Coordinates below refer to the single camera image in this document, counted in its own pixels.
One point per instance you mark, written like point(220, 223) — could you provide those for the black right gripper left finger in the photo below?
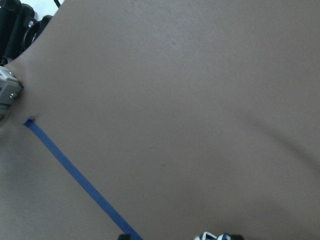
point(124, 237)

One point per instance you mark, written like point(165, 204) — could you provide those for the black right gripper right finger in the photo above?
point(236, 237)

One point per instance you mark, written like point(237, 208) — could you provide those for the blue white striped polo shirt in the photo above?
point(209, 236)

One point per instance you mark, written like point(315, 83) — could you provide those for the black clamp tool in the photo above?
point(18, 29)

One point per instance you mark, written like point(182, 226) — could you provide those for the aluminium frame post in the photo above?
point(10, 89)

